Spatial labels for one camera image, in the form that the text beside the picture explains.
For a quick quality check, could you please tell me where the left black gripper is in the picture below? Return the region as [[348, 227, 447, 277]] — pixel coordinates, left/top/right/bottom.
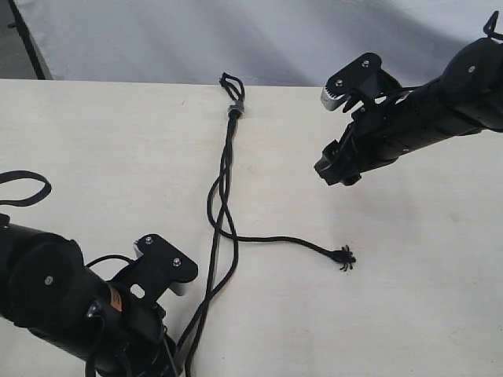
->
[[84, 286, 182, 376]]

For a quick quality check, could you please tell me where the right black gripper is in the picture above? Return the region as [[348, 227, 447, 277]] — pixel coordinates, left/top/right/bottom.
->
[[314, 105, 397, 186]]

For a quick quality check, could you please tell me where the black rope with frayed end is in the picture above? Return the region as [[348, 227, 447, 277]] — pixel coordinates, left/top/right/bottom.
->
[[207, 72, 358, 273]]

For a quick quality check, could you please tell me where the black rope with knotted end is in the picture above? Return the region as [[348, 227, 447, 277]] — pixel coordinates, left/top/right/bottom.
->
[[184, 72, 247, 377]]

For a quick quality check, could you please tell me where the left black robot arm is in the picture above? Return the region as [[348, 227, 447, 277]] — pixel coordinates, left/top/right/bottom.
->
[[1, 214, 180, 376]]

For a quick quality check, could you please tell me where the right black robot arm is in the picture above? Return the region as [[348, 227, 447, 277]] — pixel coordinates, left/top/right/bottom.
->
[[314, 38, 502, 186]]

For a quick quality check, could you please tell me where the grey fabric backdrop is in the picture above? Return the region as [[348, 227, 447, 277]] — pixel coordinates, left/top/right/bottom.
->
[[16, 1, 502, 86]]

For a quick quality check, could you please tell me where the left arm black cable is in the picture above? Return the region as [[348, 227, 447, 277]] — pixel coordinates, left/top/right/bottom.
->
[[0, 169, 130, 377]]

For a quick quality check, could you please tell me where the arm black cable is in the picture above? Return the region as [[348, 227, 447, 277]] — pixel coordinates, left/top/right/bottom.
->
[[481, 10, 503, 42], [0, 169, 130, 377]]

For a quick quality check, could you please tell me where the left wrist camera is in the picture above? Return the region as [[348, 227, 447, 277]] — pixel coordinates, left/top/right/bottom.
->
[[112, 233, 198, 306]]

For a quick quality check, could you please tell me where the grey cable clamp bracket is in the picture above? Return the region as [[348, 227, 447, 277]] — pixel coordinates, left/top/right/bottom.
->
[[227, 101, 244, 119]]

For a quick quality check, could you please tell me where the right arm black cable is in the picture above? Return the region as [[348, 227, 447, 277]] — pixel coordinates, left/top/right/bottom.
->
[[481, 10, 503, 42]]

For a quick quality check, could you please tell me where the black backdrop frame pole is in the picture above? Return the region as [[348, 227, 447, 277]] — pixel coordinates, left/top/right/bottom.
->
[[7, 0, 53, 80]]

